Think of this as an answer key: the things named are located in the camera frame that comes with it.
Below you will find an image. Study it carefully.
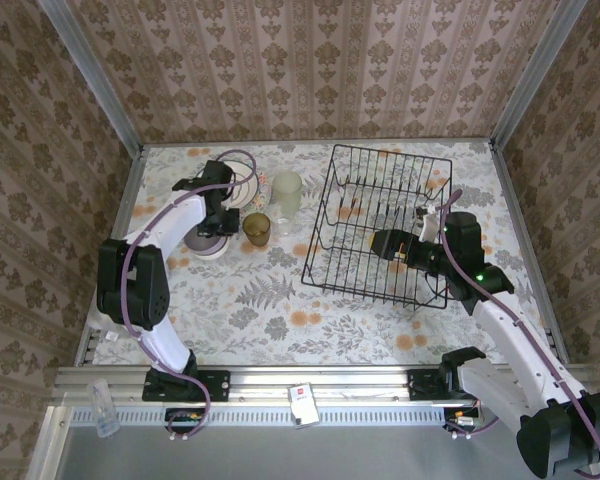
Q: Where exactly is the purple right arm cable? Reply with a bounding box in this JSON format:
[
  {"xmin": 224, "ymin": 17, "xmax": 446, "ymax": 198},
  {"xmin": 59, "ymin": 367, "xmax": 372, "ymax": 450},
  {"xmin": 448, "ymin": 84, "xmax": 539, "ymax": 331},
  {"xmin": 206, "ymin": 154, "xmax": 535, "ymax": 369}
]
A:
[{"xmin": 439, "ymin": 189, "xmax": 600, "ymax": 476}]

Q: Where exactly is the lavender ceramic bowl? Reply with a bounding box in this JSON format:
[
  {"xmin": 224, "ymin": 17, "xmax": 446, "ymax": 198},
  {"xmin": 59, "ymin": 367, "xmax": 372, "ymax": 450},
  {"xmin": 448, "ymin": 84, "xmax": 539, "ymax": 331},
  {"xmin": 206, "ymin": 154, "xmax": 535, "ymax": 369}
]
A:
[{"xmin": 183, "ymin": 227, "xmax": 227, "ymax": 254}]

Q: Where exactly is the black wire dish rack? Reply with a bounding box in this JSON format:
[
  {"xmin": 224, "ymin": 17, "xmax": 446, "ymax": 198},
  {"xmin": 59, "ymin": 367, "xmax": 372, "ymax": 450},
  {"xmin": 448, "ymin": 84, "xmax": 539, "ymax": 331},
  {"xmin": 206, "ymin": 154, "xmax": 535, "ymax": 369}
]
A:
[{"xmin": 299, "ymin": 143, "xmax": 454, "ymax": 312}]

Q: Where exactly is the white card red logo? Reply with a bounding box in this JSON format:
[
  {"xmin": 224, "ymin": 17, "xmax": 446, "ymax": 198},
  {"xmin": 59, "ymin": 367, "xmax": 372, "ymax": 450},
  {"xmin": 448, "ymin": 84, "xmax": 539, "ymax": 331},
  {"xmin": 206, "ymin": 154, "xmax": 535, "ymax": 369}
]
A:
[{"xmin": 286, "ymin": 382, "xmax": 320, "ymax": 430}]

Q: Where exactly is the amber glass cup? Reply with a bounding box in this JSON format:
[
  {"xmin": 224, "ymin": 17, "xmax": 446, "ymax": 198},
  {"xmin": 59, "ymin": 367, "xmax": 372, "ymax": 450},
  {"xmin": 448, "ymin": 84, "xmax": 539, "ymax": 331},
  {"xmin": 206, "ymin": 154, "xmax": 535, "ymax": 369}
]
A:
[{"xmin": 242, "ymin": 212, "xmax": 272, "ymax": 248}]

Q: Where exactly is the aluminium table side rail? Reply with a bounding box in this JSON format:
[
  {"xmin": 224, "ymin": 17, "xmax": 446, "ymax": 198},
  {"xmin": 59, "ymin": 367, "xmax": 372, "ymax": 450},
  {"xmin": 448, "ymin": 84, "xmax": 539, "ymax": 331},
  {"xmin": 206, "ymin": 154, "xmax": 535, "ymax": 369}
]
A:
[
  {"xmin": 73, "ymin": 144, "xmax": 147, "ymax": 369},
  {"xmin": 489, "ymin": 142, "xmax": 571, "ymax": 364}
]

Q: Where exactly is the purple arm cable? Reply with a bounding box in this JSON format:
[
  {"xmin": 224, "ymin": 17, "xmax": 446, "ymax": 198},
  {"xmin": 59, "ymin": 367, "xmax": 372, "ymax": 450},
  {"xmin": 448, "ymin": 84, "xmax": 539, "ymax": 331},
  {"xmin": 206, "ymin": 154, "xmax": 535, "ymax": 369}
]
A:
[
  {"xmin": 439, "ymin": 189, "xmax": 600, "ymax": 476},
  {"xmin": 121, "ymin": 148, "xmax": 260, "ymax": 441}
]

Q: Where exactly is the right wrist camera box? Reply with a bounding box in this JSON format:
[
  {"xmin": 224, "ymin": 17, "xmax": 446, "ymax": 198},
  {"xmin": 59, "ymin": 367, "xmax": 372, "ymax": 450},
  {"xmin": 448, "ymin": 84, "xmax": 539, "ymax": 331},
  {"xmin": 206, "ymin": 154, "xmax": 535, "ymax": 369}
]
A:
[{"xmin": 415, "ymin": 205, "xmax": 441, "ymax": 242}]

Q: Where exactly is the white plate thin green rim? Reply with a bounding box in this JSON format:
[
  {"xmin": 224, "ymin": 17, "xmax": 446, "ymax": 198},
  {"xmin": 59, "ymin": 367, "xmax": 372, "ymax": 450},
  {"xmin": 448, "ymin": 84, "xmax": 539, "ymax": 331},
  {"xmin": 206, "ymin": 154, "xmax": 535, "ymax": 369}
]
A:
[{"xmin": 223, "ymin": 162, "xmax": 259, "ymax": 209}]

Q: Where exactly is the floral table cover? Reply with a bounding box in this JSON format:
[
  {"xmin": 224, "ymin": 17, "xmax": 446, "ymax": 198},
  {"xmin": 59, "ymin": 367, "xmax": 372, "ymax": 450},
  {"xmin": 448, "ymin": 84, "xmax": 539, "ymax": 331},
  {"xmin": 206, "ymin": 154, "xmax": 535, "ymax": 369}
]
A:
[{"xmin": 92, "ymin": 141, "xmax": 561, "ymax": 366}]

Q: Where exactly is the slotted grey cable duct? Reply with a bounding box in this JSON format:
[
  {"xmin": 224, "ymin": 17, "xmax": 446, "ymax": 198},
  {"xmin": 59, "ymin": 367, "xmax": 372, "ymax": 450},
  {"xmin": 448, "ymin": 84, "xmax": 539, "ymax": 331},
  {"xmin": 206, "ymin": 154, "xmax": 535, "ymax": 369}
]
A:
[{"xmin": 69, "ymin": 405, "xmax": 521, "ymax": 426}]

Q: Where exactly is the clear plastic bottle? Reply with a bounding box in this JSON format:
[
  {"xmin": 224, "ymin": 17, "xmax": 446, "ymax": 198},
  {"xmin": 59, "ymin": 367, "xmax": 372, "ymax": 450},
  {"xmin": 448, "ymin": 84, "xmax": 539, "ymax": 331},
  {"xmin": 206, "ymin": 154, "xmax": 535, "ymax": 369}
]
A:
[{"xmin": 88, "ymin": 378, "xmax": 121, "ymax": 440}]

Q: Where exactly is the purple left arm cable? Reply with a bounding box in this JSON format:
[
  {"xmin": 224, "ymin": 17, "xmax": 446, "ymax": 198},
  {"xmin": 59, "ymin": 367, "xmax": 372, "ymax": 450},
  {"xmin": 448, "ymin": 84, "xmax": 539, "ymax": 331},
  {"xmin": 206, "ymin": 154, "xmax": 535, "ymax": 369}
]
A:
[{"xmin": 121, "ymin": 148, "xmax": 260, "ymax": 441}]

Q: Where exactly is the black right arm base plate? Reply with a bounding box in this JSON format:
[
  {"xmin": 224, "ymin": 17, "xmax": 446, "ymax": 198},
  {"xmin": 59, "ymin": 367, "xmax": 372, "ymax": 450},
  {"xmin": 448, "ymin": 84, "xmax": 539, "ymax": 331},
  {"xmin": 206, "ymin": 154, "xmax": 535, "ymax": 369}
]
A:
[{"xmin": 407, "ymin": 368, "xmax": 481, "ymax": 401}]

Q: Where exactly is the grey metal sheet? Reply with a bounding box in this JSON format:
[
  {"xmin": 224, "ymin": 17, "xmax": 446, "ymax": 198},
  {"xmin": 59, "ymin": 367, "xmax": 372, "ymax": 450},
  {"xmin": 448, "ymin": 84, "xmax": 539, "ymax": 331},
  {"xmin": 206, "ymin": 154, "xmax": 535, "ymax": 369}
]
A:
[{"xmin": 27, "ymin": 404, "xmax": 600, "ymax": 480}]

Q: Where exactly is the frosted green glass cup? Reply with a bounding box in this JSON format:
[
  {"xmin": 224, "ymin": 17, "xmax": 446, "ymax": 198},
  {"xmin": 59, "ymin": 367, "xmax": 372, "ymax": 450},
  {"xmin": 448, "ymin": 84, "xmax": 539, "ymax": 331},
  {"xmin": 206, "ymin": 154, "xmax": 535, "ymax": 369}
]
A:
[{"xmin": 271, "ymin": 171, "xmax": 304, "ymax": 220}]

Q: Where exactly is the aluminium mounting rail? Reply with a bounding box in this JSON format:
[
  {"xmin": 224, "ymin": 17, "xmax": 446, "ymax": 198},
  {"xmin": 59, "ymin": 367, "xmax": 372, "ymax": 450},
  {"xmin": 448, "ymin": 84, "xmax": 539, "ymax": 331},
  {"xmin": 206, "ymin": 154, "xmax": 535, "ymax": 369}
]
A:
[{"xmin": 49, "ymin": 364, "xmax": 594, "ymax": 405}]

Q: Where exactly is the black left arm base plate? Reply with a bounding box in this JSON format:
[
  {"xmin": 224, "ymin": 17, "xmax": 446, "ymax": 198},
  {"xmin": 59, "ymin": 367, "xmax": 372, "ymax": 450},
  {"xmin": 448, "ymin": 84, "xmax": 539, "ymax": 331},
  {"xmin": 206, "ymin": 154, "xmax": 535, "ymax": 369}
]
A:
[{"xmin": 142, "ymin": 369, "xmax": 232, "ymax": 403}]

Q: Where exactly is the aluminium frame post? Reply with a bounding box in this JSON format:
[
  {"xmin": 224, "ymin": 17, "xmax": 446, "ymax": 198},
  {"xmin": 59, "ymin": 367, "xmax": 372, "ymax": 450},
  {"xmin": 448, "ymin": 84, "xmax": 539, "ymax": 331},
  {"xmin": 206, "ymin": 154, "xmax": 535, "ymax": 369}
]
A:
[
  {"xmin": 35, "ymin": 0, "xmax": 147, "ymax": 154},
  {"xmin": 489, "ymin": 0, "xmax": 589, "ymax": 147}
]

